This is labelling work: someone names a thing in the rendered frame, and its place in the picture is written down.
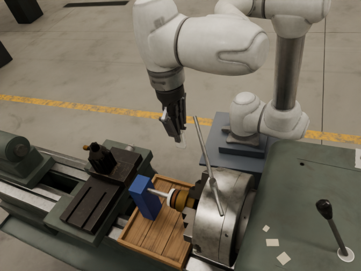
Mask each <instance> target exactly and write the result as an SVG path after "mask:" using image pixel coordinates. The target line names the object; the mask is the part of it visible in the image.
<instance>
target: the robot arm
mask: <svg viewBox="0 0 361 271"><path fill-rule="evenodd" d="M330 5H331V0H219V1H218V2H217V4H216V6H215V8H214V15H207V16H206V17H187V16H185V15H183V14H181V13H178V10H177V6H176V4H175V3H174V1H173V0H136V2H135V3H134V4H133V11H132V16H133V28H134V35H135V40H136V44H137V47H138V50H139V53H140V55H141V58H142V60H143V61H144V63H145V65H146V70H147V73H148V76H149V80H150V84H151V86H152V87H153V88H154V89H155V92H156V96H157V99H158V100H159V101H160V102H161V103H162V110H163V115H162V117H161V116H159V121H160V122H162V124H163V126H164V128H165V130H166V132H167V134H168V136H169V137H174V139H175V143H176V147H177V148H181V149H186V141H185V135H184V130H186V126H184V124H186V93H185V91H184V85H183V83H184V81H185V74H184V67H188V68H192V69H194V70H197V71H200V72H204V73H210V74H216V75H224V76H241V75H247V74H251V73H254V72H255V71H257V70H258V69H259V68H261V66H262V65H263V64H264V63H265V61H266V58H267V57H268V53H269V48H270V44H269V38H268V36H267V34H266V32H265V31H264V30H263V29H262V28H261V27H260V26H258V25H257V24H255V23H253V22H251V21H250V20H249V18H248V17H253V18H262V19H271V22H272V25H273V29H274V31H275V32H276V34H277V40H276V57H275V74H274V83H273V99H272V100H271V101H270V102H269V103H268V104H266V103H264V102H262V101H261V100H260V99H259V97H257V96H256V95H255V94H253V93H251V92H241V93H239V94H237V95H236V96H235V98H234V99H233V101H232V103H231V105H230V109H229V122H230V126H223V127H222V129H221V130H222V132H226V133H229V135H228V138H227V139H226V143H228V144H241V145H250V146H254V147H258V146H259V135H260V133H261V134H264V135H266V136H269V137H273V138H277V139H288V140H299V139H301V138H303V137H304V136H305V134H306V131H307V128H308V126H309V123H310V120H309V117H308V116H307V114H306V113H305V112H302V111H301V106H300V104H299V102H298V101H296V96H297V89H298V82H299V75H300V68H301V63H302V55H303V51H304V44H305V37H306V33H307V32H308V31H309V30H310V29H311V27H312V25H313V23H318V22H320V21H321V20H323V19H324V18H325V16H326V15H327V14H328V12H329V9H330ZM247 16H248V17H247Z"/></svg>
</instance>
